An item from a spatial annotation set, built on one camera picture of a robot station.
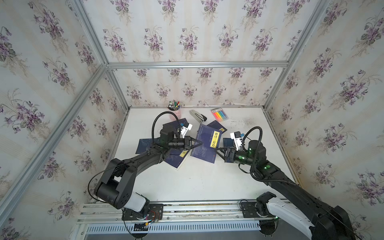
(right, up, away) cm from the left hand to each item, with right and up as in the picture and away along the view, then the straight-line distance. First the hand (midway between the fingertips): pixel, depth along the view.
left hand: (201, 145), depth 76 cm
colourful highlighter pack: (+17, +18, +39) cm, 46 cm away
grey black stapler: (0, +16, +35) cm, 38 cm away
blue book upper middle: (+12, +10, +32) cm, 36 cm away
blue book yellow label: (+5, +4, +2) cm, 7 cm away
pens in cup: (-18, +24, +31) cm, 43 cm away
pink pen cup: (-15, +18, +29) cm, 37 cm away
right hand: (+10, -2, -2) cm, 10 cm away
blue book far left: (-37, -3, +21) cm, 43 cm away
